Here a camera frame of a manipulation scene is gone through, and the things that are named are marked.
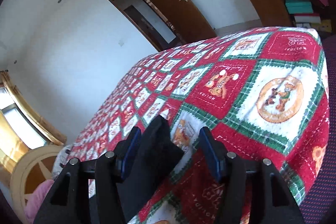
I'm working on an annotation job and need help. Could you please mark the black pants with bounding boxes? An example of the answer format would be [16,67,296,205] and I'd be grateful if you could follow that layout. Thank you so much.
[89,115,184,223]

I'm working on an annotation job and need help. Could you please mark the pink folded quilt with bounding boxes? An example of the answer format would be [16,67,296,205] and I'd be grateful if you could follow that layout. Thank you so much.
[24,180,54,223]

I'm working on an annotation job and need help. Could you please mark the white patterned pillow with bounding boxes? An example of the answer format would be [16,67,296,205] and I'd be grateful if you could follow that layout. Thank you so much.
[51,144,72,180]

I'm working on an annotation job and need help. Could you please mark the cream round headboard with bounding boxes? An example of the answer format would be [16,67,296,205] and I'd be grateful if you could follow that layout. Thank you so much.
[10,145,63,223]

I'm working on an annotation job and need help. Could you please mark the window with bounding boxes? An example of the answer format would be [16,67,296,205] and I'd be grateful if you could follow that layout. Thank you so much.
[1,87,50,149]

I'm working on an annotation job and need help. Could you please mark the yellow curtain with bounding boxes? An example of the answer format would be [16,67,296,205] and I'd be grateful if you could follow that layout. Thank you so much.
[1,71,67,174]

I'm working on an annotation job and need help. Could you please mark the red patchwork bedspread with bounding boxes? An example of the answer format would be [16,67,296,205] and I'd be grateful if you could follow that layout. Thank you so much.
[69,27,329,223]

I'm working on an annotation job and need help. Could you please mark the white box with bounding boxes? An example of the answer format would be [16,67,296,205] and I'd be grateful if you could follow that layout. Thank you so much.
[294,13,321,24]

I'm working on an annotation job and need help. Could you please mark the brown wooden door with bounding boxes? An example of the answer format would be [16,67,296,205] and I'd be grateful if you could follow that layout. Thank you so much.
[150,0,216,43]

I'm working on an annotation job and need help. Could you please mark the teal box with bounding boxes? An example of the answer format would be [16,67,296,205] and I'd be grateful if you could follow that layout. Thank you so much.
[285,0,314,14]

